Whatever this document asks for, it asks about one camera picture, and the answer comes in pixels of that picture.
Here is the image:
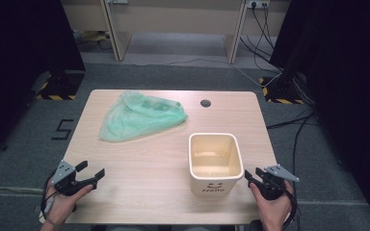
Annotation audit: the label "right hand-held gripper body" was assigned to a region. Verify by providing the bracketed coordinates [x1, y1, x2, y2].
[253, 164, 301, 201]

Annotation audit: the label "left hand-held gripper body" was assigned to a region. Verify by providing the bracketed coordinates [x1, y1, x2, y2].
[51, 159, 98, 196]

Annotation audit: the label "cream plastic bin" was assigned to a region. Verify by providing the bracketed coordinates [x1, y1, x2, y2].
[187, 132, 245, 196]

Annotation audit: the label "green plastic bag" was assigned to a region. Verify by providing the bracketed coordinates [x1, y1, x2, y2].
[97, 90, 189, 143]

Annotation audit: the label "person's left hand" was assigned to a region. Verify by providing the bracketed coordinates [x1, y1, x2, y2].
[40, 184, 94, 227]

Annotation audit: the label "person's right hand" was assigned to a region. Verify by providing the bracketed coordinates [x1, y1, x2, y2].
[250, 180, 295, 231]

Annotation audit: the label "black stand base striped tape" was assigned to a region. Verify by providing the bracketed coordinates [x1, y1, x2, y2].
[35, 70, 86, 101]
[258, 74, 306, 106]

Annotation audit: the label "yellow cloth under desk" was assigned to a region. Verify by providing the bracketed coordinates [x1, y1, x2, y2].
[82, 30, 111, 43]

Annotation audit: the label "black curtain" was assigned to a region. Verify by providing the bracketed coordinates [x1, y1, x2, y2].
[269, 0, 370, 231]
[0, 0, 87, 158]

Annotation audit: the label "long beige desk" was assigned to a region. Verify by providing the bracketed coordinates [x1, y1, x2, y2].
[61, 0, 292, 64]

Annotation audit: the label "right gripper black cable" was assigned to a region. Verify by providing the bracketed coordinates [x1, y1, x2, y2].
[280, 187, 300, 231]

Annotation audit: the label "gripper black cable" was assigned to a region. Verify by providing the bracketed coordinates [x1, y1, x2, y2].
[280, 187, 300, 231]
[40, 171, 61, 223]

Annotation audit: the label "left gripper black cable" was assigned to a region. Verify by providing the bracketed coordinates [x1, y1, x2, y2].
[40, 171, 61, 223]

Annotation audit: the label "black floor cables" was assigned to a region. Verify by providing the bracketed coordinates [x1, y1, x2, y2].
[265, 108, 316, 184]

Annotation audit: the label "black socket cables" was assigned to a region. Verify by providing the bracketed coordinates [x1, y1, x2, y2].
[239, 3, 284, 73]

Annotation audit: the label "white floor cable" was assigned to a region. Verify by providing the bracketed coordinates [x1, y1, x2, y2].
[127, 57, 282, 89]

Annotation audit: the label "white wall socket with plugs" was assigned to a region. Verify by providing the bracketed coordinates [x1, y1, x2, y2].
[247, 0, 271, 10]

